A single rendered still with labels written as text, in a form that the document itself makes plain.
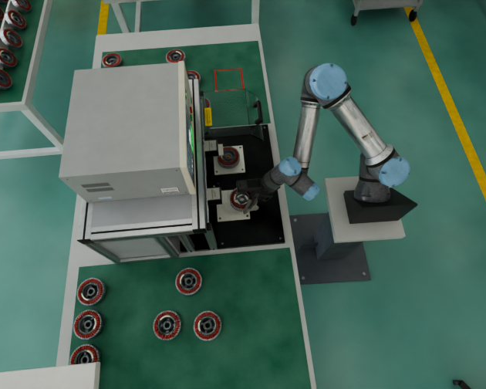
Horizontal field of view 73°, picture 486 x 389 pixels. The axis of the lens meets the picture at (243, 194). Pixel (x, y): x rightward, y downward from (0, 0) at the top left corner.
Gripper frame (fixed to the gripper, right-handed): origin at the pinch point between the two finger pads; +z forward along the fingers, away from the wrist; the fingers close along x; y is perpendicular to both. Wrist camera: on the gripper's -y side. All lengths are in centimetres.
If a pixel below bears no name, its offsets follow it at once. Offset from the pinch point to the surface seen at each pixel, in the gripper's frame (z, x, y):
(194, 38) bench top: 16, 114, -11
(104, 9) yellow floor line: 129, 250, -51
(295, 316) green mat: -2, -51, 19
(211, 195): -0.8, -0.6, -15.3
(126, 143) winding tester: -22, 2, -56
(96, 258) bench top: 42, -18, -52
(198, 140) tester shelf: -16.2, 14.9, -27.5
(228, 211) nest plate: 7.6, -3.3, -2.6
